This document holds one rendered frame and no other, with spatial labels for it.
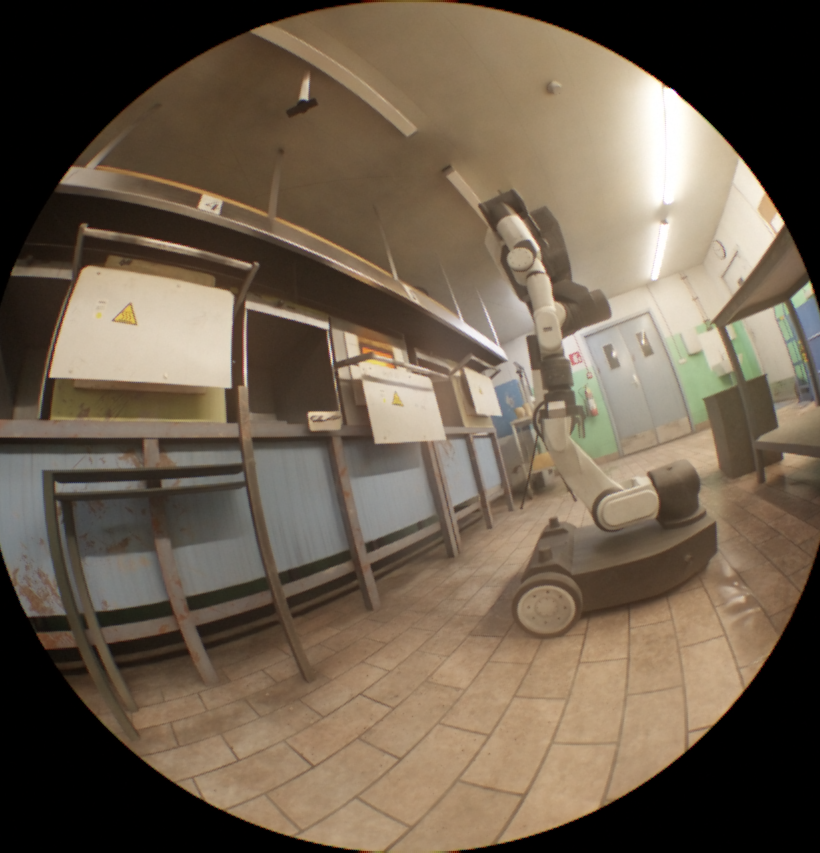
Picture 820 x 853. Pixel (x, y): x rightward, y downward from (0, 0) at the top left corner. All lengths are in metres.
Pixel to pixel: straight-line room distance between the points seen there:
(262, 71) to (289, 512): 2.18
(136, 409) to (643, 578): 1.54
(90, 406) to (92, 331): 0.22
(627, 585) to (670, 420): 4.38
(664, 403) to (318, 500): 4.86
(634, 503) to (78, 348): 1.65
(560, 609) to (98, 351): 1.45
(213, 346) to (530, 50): 2.28
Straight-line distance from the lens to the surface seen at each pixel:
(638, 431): 5.04
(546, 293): 0.87
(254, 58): 1.98
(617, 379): 5.07
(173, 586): 1.01
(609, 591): 0.91
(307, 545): 1.22
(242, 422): 0.86
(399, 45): 2.00
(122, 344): 1.01
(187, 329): 1.06
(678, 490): 1.03
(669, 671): 0.76
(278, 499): 1.17
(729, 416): 2.02
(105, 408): 1.06
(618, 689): 0.73
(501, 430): 4.22
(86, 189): 1.24
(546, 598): 0.87
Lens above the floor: 0.54
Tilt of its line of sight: 10 degrees up
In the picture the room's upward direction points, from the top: 13 degrees counter-clockwise
